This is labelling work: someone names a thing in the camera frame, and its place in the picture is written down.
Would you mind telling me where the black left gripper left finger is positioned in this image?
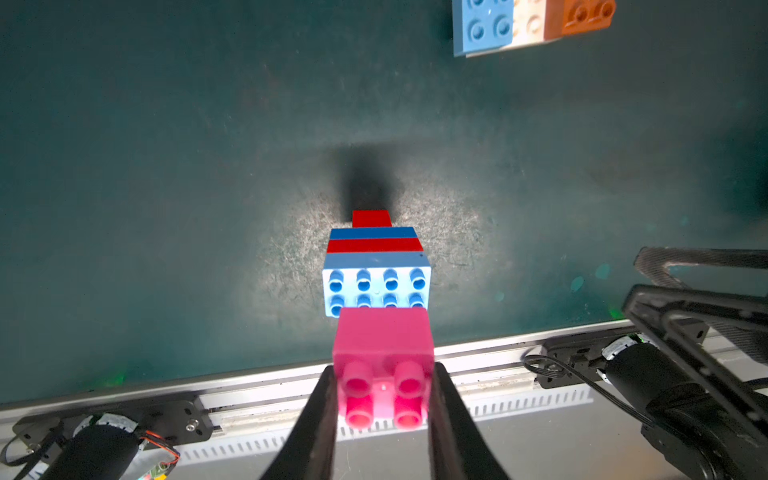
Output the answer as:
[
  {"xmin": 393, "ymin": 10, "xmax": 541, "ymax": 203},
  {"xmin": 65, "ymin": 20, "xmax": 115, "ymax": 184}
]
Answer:
[{"xmin": 260, "ymin": 365, "xmax": 338, "ymax": 480}]

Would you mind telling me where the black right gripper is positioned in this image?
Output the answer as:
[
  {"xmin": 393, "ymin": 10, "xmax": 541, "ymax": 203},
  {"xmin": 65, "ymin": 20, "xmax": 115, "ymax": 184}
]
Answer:
[{"xmin": 623, "ymin": 247, "xmax": 767, "ymax": 479}]

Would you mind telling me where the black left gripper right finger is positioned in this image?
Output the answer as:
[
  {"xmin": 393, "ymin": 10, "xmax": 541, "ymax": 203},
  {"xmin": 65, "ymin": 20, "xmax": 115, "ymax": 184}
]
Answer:
[{"xmin": 428, "ymin": 362, "xmax": 509, "ymax": 479}]

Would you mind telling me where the magenta small lego brick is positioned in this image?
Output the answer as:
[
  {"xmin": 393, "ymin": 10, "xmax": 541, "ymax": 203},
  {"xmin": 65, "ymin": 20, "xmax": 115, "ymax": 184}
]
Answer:
[{"xmin": 332, "ymin": 307, "xmax": 435, "ymax": 430}]

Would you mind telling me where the light blue long lego brick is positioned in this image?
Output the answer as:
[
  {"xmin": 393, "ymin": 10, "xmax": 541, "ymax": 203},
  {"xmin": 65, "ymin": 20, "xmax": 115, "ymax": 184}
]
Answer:
[{"xmin": 322, "ymin": 252, "xmax": 432, "ymax": 318}]

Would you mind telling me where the red long lego brick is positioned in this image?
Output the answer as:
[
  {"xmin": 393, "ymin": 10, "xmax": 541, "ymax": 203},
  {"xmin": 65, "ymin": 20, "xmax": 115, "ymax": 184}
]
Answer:
[{"xmin": 326, "ymin": 238, "xmax": 424, "ymax": 254}]

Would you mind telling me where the small red lego cube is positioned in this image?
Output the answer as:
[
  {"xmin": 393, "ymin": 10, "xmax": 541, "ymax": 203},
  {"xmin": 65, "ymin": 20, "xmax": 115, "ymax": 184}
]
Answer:
[{"xmin": 352, "ymin": 210, "xmax": 392, "ymax": 228}]

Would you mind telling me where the orange small lego brick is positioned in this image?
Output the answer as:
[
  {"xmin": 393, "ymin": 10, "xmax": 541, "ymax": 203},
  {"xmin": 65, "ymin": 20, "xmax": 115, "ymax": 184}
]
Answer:
[{"xmin": 544, "ymin": 0, "xmax": 616, "ymax": 41}]

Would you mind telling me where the white long lego brick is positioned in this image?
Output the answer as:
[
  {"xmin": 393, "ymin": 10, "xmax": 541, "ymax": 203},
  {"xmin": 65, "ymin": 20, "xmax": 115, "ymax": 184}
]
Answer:
[{"xmin": 467, "ymin": 0, "xmax": 560, "ymax": 57}]

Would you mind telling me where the light blue small lego brick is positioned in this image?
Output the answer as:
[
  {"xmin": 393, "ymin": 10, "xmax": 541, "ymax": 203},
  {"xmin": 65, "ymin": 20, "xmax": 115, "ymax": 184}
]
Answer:
[{"xmin": 452, "ymin": 0, "xmax": 514, "ymax": 57}]

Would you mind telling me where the dark blue long lego brick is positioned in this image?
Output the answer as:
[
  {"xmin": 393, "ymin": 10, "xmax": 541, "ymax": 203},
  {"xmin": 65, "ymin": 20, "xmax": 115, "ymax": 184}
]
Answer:
[{"xmin": 329, "ymin": 227, "xmax": 417, "ymax": 241}]

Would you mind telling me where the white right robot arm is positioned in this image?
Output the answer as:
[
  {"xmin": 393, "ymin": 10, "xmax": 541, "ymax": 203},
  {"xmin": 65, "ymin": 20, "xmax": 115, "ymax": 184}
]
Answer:
[{"xmin": 604, "ymin": 247, "xmax": 767, "ymax": 479}]

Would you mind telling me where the white slotted cable duct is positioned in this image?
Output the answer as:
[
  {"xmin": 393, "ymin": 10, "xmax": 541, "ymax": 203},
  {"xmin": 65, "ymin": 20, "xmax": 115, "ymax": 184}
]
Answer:
[{"xmin": 178, "ymin": 385, "xmax": 593, "ymax": 465}]

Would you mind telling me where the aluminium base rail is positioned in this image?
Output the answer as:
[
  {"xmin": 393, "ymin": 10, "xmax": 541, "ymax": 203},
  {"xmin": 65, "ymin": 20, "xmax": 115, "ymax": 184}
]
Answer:
[{"xmin": 1, "ymin": 320, "xmax": 632, "ymax": 463}]

